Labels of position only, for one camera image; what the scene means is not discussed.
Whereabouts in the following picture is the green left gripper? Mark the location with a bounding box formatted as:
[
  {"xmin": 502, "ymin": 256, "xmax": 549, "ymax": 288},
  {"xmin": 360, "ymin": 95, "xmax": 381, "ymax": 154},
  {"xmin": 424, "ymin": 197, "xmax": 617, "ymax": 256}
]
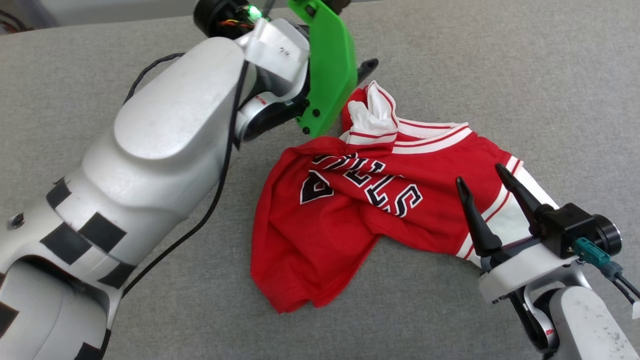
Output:
[{"xmin": 287, "ymin": 0, "xmax": 380, "ymax": 139}]

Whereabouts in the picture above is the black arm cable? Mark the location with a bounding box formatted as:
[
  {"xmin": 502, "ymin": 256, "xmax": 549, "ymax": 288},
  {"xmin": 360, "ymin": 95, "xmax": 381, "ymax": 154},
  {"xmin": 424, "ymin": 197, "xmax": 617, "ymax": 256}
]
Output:
[
  {"xmin": 572, "ymin": 237, "xmax": 640, "ymax": 321},
  {"xmin": 121, "ymin": 52, "xmax": 251, "ymax": 298}
]

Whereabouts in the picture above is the red basketball jersey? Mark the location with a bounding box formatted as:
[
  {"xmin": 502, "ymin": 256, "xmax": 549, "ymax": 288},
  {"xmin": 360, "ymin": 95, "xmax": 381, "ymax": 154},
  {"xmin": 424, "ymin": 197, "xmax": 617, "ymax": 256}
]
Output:
[{"xmin": 250, "ymin": 81, "xmax": 560, "ymax": 315}]

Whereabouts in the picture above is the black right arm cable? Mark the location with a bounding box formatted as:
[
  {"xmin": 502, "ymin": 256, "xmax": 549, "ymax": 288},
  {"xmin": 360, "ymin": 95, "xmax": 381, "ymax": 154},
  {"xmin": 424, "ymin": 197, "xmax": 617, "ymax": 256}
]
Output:
[{"xmin": 572, "ymin": 237, "xmax": 640, "ymax": 321}]

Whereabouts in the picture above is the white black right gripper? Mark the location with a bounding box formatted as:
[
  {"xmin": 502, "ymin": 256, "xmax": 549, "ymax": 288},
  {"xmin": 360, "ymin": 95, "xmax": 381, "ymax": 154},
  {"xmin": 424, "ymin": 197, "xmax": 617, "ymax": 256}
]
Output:
[{"xmin": 455, "ymin": 163, "xmax": 586, "ymax": 305}]

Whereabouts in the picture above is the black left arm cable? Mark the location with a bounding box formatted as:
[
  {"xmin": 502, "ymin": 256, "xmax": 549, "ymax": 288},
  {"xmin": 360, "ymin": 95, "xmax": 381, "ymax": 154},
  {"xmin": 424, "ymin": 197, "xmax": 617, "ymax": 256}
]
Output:
[{"xmin": 121, "ymin": 52, "xmax": 251, "ymax": 298}]

